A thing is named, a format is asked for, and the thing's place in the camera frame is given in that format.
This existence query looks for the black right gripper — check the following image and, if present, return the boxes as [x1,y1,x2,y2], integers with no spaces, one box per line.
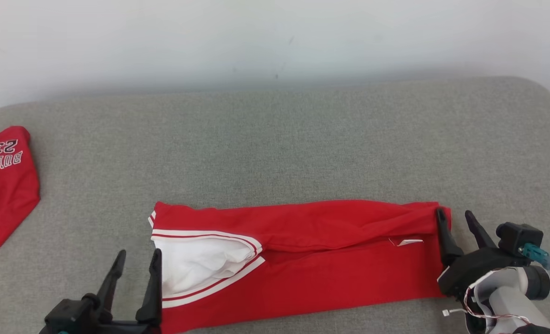
[436,207,531,297]

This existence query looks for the red Bulls shorts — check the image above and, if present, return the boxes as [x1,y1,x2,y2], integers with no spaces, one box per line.
[0,126,41,263]

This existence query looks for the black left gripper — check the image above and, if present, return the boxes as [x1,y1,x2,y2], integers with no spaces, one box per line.
[64,248,162,334]

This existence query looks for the red basketball jersey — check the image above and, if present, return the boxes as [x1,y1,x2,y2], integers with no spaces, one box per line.
[148,199,452,334]

